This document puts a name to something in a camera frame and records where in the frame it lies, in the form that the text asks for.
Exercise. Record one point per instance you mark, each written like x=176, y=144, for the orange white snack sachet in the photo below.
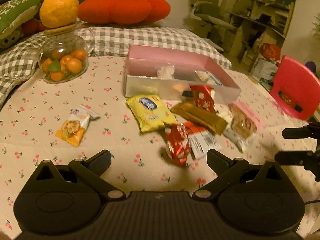
x=201, y=140

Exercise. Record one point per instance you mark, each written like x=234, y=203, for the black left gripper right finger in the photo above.
x=252, y=199

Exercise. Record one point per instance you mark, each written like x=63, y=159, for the yellow snack packet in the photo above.
x=151, y=113

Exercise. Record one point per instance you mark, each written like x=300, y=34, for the pink silver cardboard box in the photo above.
x=143, y=61

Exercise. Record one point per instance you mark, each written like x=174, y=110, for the lotus root chip packet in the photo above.
x=74, y=128

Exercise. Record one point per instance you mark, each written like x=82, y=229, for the cherry print tablecloth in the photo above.
x=31, y=117

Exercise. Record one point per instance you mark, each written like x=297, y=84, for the gold bar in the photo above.
x=191, y=112

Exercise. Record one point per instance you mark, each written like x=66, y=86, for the clear white candy bag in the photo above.
x=166, y=72

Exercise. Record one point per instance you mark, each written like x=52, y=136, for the glass jar with wooden lid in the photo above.
x=64, y=55

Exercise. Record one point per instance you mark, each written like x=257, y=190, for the red plastic chair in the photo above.
x=295, y=89

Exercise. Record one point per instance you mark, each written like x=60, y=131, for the white blue snack packet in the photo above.
x=208, y=78

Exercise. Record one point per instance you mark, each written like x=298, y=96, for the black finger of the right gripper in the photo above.
x=308, y=159

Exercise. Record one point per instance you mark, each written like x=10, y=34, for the red foil candy packet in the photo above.
x=177, y=144

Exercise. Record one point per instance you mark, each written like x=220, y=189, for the large yellow pomelo fruit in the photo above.
x=58, y=13

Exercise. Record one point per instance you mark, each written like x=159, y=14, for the pink biscuit packet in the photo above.
x=245, y=121

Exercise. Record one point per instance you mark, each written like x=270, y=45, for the green embroidered pillow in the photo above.
x=19, y=15

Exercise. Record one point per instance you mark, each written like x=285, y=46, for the white printed bag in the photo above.
x=266, y=64

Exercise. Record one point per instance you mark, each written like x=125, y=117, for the red tomato shaped cushion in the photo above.
x=123, y=12

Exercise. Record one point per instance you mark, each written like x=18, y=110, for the grey checkered blanket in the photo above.
x=17, y=66

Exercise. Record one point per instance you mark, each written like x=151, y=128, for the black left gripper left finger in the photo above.
x=60, y=199

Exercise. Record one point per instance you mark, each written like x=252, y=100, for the white office chair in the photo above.
x=207, y=11

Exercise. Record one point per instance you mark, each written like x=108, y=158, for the monkey plush toy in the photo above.
x=11, y=39

